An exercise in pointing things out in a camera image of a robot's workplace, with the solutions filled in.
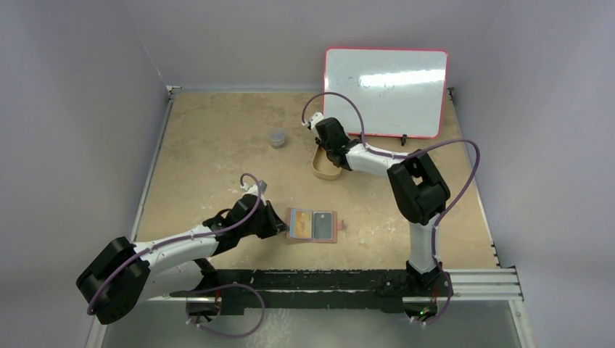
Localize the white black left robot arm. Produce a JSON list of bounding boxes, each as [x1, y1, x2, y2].
[[76, 194, 288, 325]]

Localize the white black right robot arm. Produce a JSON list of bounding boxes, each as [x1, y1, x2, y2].
[[303, 112, 450, 295]]

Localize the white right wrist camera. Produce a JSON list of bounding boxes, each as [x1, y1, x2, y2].
[[302, 112, 325, 132]]

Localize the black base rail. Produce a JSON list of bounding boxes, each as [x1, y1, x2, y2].
[[171, 269, 452, 318]]

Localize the red framed whiteboard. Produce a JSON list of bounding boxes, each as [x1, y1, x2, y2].
[[323, 47, 448, 138]]

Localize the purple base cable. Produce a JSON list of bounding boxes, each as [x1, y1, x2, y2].
[[409, 268, 455, 328], [185, 281, 268, 339]]

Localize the grey credit card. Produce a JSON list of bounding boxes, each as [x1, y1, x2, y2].
[[313, 212, 334, 241]]

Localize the beige oval plastic tray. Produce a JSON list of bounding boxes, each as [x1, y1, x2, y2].
[[311, 146, 342, 181]]

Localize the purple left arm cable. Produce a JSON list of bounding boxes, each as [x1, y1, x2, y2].
[[86, 173, 264, 317]]

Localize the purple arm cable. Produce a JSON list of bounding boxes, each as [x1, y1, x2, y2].
[[301, 91, 481, 270], [86, 173, 264, 317]]

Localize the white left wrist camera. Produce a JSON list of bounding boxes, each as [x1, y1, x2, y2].
[[240, 180, 267, 195]]

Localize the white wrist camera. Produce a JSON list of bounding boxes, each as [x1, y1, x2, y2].
[[302, 112, 325, 132], [240, 180, 267, 195]]

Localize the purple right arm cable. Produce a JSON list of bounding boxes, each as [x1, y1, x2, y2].
[[301, 91, 481, 270]]

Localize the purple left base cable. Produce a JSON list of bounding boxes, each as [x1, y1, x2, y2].
[[185, 281, 268, 339]]

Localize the brown leather card holder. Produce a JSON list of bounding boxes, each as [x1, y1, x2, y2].
[[286, 208, 347, 244]]

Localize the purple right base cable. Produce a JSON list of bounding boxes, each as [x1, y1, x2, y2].
[[409, 268, 455, 328]]

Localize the gold credit card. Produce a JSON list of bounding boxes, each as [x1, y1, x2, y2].
[[289, 209, 313, 240]]

